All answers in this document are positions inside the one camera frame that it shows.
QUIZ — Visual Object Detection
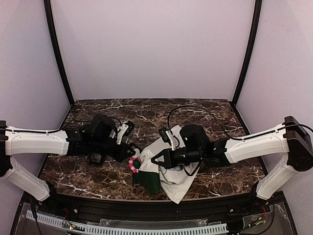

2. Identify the white brooch backing piece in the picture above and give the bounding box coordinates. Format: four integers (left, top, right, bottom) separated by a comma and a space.
132, 149, 140, 158

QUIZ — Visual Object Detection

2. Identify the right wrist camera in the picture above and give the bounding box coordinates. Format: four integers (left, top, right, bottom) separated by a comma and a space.
158, 127, 180, 151

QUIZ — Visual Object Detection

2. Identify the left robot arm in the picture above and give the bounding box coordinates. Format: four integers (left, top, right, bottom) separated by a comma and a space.
0, 115, 140, 202

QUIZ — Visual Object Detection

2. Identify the right camera black cable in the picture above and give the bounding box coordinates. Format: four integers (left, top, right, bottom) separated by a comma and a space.
168, 105, 252, 142

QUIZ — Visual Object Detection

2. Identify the black square box left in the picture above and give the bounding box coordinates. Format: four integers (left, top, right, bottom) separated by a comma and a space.
86, 153, 107, 166

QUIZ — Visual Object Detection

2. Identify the left camera black cable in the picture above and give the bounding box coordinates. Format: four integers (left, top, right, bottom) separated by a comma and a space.
46, 117, 122, 135

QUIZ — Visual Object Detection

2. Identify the pink flower brooch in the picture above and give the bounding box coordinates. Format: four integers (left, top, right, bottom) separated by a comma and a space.
128, 157, 142, 173

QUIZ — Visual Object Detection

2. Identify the camera black cable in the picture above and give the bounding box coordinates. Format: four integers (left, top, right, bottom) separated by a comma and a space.
46, 117, 122, 135
168, 105, 252, 142

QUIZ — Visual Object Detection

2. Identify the left black frame post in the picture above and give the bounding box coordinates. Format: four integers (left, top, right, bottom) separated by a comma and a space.
43, 0, 75, 107

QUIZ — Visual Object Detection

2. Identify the right black frame post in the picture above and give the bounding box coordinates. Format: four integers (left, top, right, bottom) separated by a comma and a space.
231, 0, 263, 107

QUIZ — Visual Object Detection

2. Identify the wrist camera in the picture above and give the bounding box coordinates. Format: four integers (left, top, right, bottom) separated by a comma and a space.
158, 127, 180, 151
116, 121, 134, 144

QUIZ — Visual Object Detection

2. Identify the black frame post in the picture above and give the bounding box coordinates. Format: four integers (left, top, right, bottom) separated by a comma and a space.
231, 0, 263, 107
43, 0, 75, 107

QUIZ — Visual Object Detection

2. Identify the black aluminium front rail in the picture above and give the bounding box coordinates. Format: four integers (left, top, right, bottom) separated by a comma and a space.
39, 194, 268, 222

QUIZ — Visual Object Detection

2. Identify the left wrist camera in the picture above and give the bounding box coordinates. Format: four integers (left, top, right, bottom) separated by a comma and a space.
116, 121, 134, 144

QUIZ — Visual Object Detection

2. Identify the white and green garment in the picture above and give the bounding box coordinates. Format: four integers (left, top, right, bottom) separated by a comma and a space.
133, 138, 195, 204

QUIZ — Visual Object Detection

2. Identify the white slotted cable duct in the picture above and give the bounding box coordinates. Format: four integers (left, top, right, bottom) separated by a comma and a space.
18, 210, 229, 235

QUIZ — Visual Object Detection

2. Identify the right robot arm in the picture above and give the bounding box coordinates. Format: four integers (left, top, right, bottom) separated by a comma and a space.
151, 116, 313, 203

